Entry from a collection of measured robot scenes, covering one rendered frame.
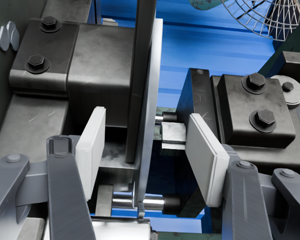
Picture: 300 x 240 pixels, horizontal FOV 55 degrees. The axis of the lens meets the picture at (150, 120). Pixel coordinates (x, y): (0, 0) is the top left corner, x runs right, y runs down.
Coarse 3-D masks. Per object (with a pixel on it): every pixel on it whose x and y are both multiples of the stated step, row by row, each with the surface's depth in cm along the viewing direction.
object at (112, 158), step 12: (108, 132) 40; (120, 132) 40; (108, 144) 39; (120, 144) 39; (108, 156) 38; (120, 156) 38; (108, 168) 38; (120, 168) 38; (132, 168) 38; (108, 180) 41; (120, 180) 41
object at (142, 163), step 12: (156, 24) 21; (156, 36) 21; (156, 48) 21; (156, 60) 21; (156, 72) 21; (156, 84) 21; (144, 96) 24; (156, 96) 21; (144, 108) 23; (144, 120) 22; (144, 132) 22; (144, 144) 22; (144, 156) 23; (144, 168) 24; (132, 180) 38; (144, 180) 24; (132, 192) 35; (144, 192) 26; (132, 204) 32
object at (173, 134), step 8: (160, 128) 47; (168, 128) 45; (176, 128) 45; (184, 128) 45; (168, 136) 44; (176, 136) 44; (184, 136) 44; (168, 144) 44; (176, 144) 44; (184, 144) 44; (160, 152) 45; (168, 152) 45; (176, 152) 45; (184, 152) 45
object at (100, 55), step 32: (32, 32) 31; (64, 32) 32; (96, 32) 32; (128, 32) 33; (32, 64) 28; (64, 64) 29; (96, 64) 30; (128, 64) 30; (64, 96) 29; (96, 96) 29; (128, 96) 29; (128, 128) 30; (128, 160) 37
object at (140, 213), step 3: (138, 204) 27; (141, 204) 26; (138, 207) 26; (141, 207) 26; (138, 210) 26; (141, 210) 25; (144, 210) 25; (138, 213) 26; (141, 213) 24; (144, 213) 24; (138, 216) 25; (141, 216) 25
